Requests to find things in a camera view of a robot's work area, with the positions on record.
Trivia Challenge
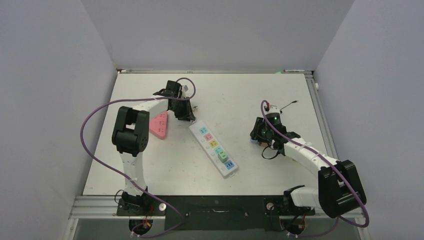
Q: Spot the white long power strip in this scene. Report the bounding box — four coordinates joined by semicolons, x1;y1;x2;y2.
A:
189;120;239;179

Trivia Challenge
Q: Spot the pink triangular socket base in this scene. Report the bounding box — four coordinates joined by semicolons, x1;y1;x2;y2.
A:
149;111;168;140

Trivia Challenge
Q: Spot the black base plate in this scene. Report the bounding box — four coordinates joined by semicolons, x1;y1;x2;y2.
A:
116;195;316;231

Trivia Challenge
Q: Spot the wrist white camera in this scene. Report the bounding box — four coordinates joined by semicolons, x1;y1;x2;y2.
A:
180;85;189;96
267;105;281;114

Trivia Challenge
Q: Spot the green cube plug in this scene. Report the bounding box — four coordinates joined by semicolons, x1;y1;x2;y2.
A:
217;150;229;163

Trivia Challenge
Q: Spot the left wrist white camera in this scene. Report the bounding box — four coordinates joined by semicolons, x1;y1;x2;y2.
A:
180;85;189;96

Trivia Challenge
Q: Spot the aluminium frame rail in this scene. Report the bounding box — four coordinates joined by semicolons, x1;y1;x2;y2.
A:
61;195;372;240

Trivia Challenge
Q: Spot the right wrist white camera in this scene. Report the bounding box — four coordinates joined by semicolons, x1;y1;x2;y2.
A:
267;105;281;114

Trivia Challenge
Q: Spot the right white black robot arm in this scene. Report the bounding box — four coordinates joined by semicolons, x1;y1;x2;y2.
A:
250;113;367;218

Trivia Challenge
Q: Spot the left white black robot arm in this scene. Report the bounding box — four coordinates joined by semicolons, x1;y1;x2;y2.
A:
112;97;196;215

